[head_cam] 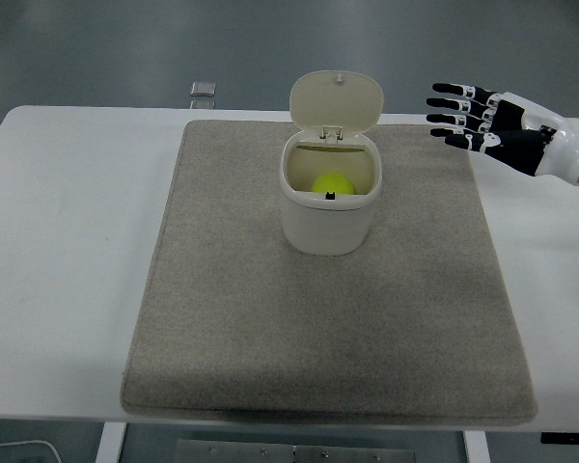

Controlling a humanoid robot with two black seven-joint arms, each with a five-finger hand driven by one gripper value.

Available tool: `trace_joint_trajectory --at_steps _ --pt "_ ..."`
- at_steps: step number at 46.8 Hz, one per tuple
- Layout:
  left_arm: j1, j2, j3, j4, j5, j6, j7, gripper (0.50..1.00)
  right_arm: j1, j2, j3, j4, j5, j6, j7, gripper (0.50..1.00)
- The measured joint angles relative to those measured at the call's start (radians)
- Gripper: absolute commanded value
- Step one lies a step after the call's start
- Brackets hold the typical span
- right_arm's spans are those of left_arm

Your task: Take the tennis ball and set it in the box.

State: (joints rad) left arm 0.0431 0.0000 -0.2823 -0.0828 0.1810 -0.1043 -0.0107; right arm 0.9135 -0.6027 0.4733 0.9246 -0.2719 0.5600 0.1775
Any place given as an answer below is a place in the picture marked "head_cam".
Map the white table leg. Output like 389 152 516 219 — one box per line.
95 422 127 463
462 429 489 463

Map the grey metal plate with screws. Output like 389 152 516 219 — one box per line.
175 439 417 463

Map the white rounded object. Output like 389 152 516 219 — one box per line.
0 439 62 463

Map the cream lidded plastic bin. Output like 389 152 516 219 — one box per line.
280 69 385 258

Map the yellow tennis ball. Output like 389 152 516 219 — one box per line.
311 172 356 196

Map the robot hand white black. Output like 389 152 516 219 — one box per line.
425 81 579 187

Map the beige fabric mat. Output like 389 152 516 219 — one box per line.
120 119 538 426

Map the black table control panel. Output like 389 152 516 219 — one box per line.
540 432 579 446

